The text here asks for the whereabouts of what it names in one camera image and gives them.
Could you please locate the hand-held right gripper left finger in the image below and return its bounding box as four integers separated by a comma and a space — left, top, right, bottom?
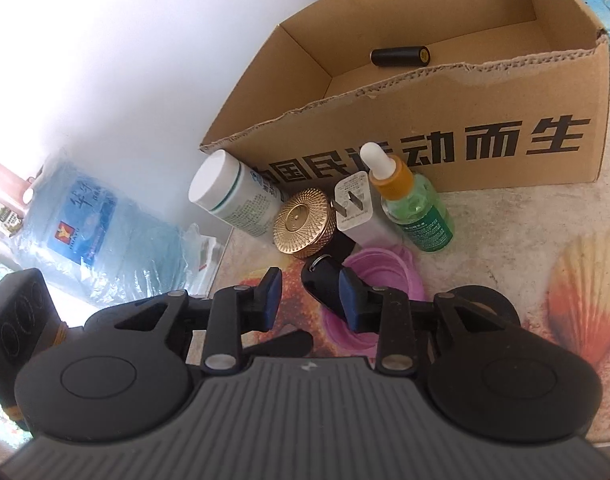
85, 266, 284, 377

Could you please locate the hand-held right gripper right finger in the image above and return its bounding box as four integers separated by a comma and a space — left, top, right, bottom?
337, 269, 521, 377

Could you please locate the black car key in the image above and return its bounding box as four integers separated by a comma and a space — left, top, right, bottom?
301, 255, 353, 321

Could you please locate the pink plastic lid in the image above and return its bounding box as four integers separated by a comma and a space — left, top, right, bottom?
321, 246, 426, 351

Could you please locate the white charger plug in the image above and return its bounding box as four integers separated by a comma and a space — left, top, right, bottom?
332, 170, 411, 256

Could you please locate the green dropper bottle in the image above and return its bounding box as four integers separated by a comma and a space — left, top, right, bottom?
360, 142, 456, 253

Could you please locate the brown cardboard box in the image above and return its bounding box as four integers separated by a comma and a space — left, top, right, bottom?
199, 0, 610, 196

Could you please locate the black cylinder tube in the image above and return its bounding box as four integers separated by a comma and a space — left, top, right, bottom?
370, 45, 431, 67

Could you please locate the gold round tin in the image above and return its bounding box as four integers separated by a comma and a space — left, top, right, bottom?
272, 187, 338, 260

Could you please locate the clear plastic bag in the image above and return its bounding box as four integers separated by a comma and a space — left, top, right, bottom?
180, 222, 227, 296

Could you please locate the white round disc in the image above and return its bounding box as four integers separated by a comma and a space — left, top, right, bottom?
188, 150, 286, 238

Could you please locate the blue water jug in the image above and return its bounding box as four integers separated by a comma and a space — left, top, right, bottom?
7, 149, 186, 306

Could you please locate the pink plastic object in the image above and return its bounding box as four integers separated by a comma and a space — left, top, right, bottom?
0, 157, 36, 206

